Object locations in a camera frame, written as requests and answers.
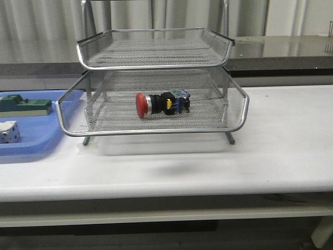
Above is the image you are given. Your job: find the grey stone counter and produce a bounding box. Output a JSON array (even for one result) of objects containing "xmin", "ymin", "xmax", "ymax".
[{"xmin": 1, "ymin": 35, "xmax": 332, "ymax": 78}]

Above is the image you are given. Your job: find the green terminal block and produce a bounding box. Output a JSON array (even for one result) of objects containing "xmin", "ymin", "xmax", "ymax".
[{"xmin": 1, "ymin": 94, "xmax": 53, "ymax": 118}]

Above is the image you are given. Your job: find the blue plastic tray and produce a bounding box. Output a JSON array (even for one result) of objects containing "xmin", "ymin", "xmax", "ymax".
[{"xmin": 1, "ymin": 90, "xmax": 66, "ymax": 163}]

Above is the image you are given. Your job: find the grey metal rack frame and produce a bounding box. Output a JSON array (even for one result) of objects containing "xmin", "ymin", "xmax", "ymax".
[{"xmin": 80, "ymin": 0, "xmax": 236, "ymax": 146}]

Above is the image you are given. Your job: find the white table leg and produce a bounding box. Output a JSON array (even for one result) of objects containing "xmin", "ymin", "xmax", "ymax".
[{"xmin": 311, "ymin": 216, "xmax": 333, "ymax": 249}]

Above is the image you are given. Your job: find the silver mesh tray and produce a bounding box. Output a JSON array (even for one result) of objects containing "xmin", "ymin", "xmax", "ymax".
[
  {"xmin": 56, "ymin": 67, "xmax": 249, "ymax": 136},
  {"xmin": 76, "ymin": 28, "xmax": 235, "ymax": 70},
  {"xmin": 85, "ymin": 89, "xmax": 228, "ymax": 132}
]

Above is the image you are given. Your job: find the red emergency stop button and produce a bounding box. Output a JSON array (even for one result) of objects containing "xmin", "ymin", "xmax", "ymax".
[{"xmin": 136, "ymin": 90, "xmax": 190, "ymax": 119}]

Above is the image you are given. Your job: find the white contact block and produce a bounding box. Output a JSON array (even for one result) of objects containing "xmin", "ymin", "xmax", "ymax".
[{"xmin": 1, "ymin": 121, "xmax": 20, "ymax": 144}]

